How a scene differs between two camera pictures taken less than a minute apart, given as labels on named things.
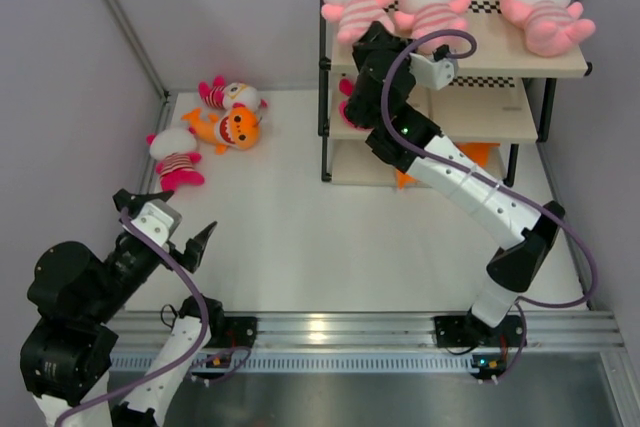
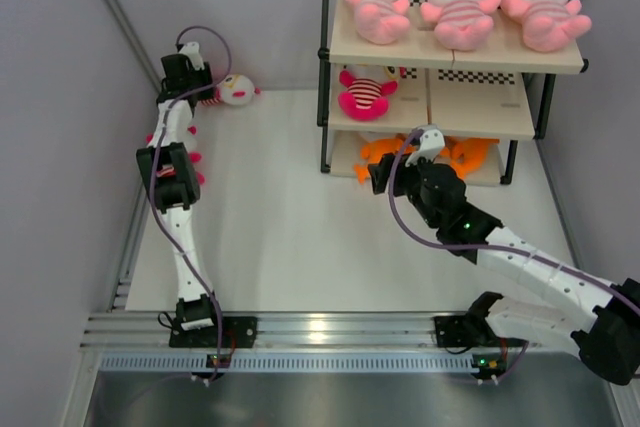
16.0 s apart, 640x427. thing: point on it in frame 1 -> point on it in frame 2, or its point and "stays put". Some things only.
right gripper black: (374, 38) -> (379, 174)
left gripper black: (193, 249) -> (204, 75)
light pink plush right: (540, 3) stays put
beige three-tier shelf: (503, 95) stays put
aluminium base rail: (576, 329) stays put
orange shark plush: (239, 129) -> (373, 153)
